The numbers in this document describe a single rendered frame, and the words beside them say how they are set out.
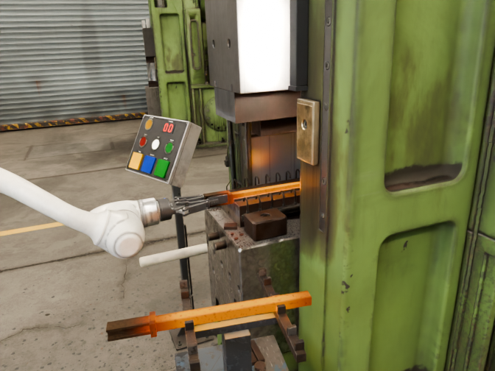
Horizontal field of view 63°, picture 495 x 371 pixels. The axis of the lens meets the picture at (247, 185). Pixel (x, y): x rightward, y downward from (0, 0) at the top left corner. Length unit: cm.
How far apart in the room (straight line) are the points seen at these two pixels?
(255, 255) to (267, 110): 46
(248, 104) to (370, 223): 51
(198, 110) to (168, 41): 105
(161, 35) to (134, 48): 312
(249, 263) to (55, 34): 826
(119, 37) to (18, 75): 210
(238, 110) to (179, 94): 499
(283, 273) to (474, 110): 73
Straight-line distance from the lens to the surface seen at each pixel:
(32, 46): 923
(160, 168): 177
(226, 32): 128
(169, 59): 619
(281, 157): 165
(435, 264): 140
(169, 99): 623
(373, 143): 101
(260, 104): 128
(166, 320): 94
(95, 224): 115
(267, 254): 128
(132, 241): 111
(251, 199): 139
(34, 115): 934
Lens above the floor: 150
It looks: 20 degrees down
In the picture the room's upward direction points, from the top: 2 degrees counter-clockwise
